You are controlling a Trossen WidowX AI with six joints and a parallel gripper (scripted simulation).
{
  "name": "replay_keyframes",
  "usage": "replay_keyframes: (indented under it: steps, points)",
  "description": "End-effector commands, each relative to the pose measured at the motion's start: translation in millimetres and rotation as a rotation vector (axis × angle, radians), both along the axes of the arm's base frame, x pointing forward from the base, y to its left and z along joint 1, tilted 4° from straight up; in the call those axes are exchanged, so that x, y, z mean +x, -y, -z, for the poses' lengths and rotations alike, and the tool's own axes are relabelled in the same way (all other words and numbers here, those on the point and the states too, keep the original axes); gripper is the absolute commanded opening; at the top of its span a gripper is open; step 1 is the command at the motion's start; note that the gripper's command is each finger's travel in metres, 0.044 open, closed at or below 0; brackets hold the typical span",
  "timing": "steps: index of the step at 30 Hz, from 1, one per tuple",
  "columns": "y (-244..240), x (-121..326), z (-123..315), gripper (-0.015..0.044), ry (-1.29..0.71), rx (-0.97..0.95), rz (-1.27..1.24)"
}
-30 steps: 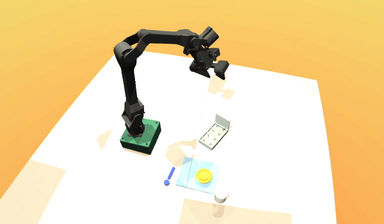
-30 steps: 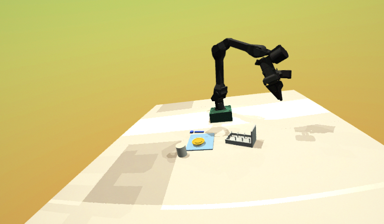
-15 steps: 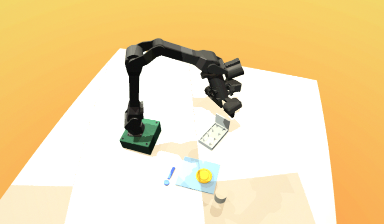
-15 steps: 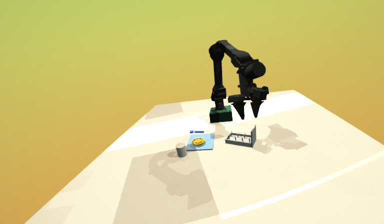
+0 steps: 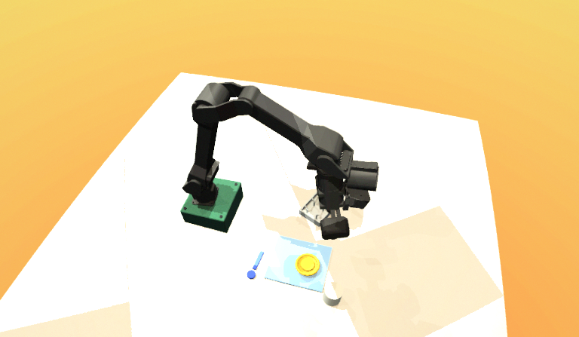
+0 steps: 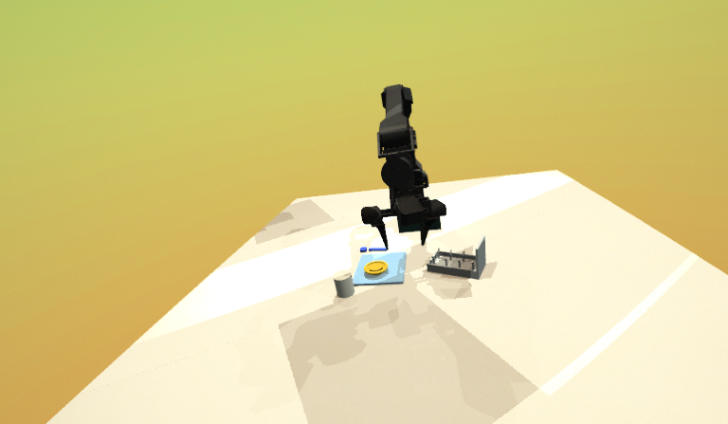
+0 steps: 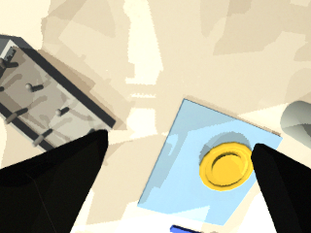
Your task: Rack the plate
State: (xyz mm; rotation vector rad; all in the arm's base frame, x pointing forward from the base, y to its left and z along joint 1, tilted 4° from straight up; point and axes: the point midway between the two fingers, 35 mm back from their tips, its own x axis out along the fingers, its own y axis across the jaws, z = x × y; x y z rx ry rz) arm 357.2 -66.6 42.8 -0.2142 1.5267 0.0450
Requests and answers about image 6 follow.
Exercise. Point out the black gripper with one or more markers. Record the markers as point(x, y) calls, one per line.
point(374, 216)

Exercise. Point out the light blue flat mat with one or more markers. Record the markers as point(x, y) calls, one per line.
point(394, 275)

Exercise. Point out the yellow plate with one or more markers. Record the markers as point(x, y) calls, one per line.
point(376, 267)

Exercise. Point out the white cylinder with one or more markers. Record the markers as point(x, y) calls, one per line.
point(343, 282)

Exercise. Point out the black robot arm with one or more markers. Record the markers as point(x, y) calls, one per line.
point(401, 166)

